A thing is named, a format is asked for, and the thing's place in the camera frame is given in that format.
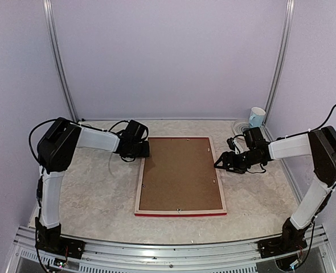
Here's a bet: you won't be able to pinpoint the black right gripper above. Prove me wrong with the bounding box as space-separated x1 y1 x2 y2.
214 149 261 174

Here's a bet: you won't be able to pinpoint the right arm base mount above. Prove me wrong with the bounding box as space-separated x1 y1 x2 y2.
257 218 310 259

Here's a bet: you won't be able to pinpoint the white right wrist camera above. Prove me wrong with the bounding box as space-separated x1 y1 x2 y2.
227 138 243 154

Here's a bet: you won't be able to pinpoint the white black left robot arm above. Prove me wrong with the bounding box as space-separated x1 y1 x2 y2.
31 117 150 230

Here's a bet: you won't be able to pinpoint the light blue ceramic mug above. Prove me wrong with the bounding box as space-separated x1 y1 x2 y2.
248 107 266 128

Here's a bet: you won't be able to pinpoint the red wooden picture frame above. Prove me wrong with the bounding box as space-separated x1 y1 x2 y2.
134 135 228 219

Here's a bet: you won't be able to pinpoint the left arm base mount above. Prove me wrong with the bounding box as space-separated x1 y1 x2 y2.
35 224 85 259

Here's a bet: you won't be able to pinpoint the round swirl pattern plate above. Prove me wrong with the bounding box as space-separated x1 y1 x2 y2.
231 119 250 137

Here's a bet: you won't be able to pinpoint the brown frame backing board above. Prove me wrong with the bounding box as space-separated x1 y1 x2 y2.
138 138 223 212

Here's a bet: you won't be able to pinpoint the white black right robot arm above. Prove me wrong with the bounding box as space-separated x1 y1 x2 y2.
214 123 336 253

